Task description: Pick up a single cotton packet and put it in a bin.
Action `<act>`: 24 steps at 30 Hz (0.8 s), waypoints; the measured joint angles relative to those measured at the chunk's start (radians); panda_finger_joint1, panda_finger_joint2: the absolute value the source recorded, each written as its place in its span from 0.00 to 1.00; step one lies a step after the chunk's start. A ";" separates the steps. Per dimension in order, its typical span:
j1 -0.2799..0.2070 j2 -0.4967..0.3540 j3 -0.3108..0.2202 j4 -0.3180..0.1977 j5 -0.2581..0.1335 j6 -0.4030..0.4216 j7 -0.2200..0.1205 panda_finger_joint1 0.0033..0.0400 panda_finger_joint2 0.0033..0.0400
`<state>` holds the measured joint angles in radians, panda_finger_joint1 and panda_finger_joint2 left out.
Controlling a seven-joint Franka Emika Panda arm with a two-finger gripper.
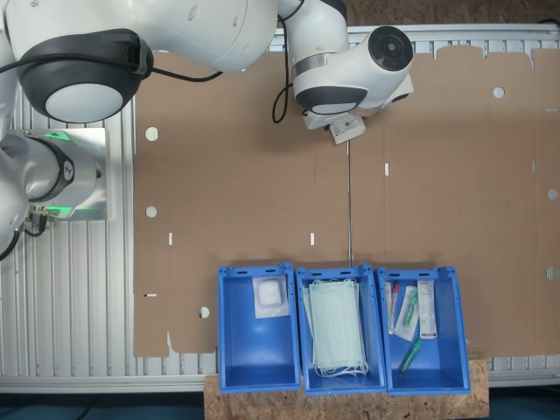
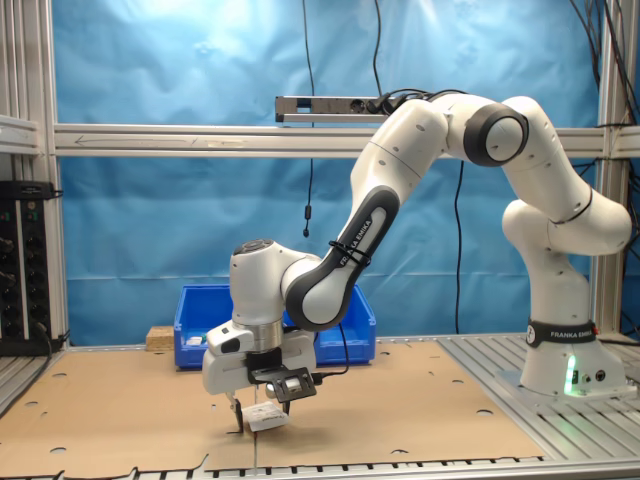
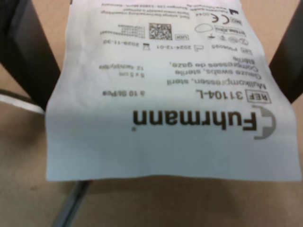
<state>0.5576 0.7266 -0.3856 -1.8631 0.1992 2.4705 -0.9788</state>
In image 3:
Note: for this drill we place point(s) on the white printed gauze packet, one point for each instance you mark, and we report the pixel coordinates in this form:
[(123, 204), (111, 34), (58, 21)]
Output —
[(165, 106)]

